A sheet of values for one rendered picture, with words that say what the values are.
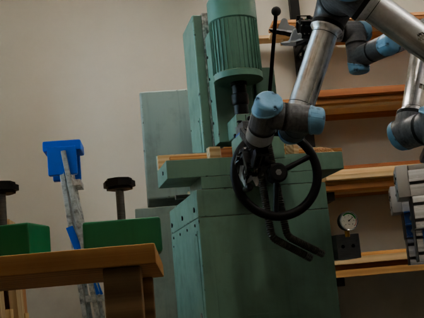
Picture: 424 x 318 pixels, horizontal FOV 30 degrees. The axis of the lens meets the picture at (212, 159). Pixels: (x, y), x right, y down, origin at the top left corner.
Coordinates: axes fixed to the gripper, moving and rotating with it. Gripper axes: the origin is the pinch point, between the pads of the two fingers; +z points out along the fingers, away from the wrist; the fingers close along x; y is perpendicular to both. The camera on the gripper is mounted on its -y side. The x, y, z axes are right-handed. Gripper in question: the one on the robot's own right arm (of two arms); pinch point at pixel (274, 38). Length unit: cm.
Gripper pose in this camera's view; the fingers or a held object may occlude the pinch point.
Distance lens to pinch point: 281.9
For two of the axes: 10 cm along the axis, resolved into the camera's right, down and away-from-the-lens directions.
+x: 2.1, 4.5, -8.7
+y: 0.5, -8.9, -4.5
